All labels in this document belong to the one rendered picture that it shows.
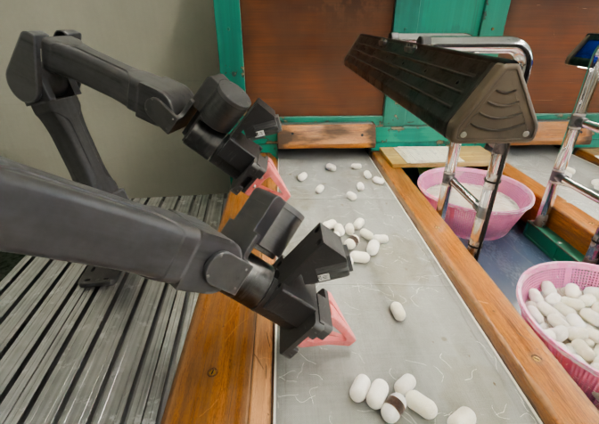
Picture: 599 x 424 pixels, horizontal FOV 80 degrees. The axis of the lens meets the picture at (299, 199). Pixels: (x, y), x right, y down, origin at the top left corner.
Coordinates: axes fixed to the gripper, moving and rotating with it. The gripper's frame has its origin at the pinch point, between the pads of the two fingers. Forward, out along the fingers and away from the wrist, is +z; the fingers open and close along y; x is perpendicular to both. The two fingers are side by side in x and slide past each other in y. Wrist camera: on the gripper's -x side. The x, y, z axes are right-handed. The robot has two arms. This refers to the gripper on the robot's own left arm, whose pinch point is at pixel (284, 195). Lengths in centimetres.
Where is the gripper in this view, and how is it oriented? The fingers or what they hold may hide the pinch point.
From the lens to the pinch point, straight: 64.7
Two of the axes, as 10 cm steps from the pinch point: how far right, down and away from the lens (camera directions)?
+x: -6.5, 6.9, 3.2
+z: 7.6, 5.6, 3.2
